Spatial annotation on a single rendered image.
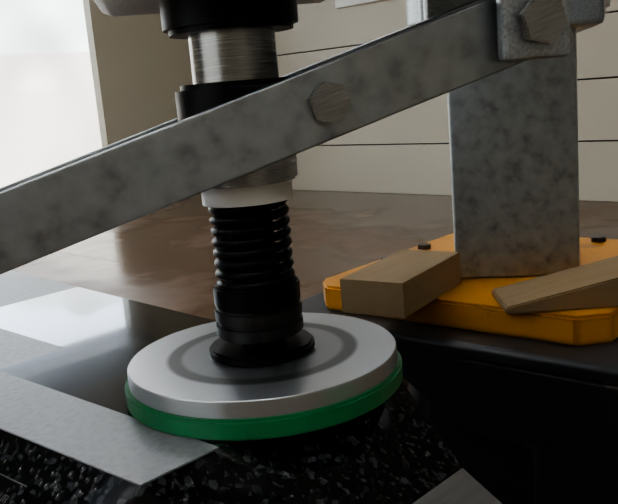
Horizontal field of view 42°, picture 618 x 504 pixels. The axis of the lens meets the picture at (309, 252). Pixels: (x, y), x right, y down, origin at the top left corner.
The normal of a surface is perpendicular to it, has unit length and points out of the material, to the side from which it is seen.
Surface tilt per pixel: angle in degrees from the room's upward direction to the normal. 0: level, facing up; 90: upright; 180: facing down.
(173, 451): 0
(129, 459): 0
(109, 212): 90
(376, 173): 90
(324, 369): 0
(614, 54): 90
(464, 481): 90
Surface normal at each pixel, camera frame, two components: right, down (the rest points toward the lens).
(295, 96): 0.18, 0.18
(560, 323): -0.65, 0.20
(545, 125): -0.18, 0.21
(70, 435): -0.08, -0.98
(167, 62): 0.72, 0.08
